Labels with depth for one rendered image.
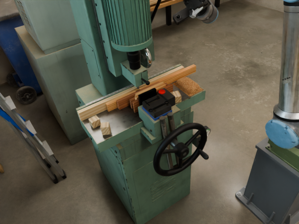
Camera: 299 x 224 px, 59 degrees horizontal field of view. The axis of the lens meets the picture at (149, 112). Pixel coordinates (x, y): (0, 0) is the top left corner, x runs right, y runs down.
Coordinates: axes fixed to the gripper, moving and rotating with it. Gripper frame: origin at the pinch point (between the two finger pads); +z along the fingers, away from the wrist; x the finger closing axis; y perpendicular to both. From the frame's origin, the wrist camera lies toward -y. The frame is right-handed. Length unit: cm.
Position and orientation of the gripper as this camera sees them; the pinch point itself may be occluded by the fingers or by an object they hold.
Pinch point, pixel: (180, 1)
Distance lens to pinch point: 116.8
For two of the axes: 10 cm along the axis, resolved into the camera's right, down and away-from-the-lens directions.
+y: 7.3, -4.9, -4.8
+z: -4.8, 1.2, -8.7
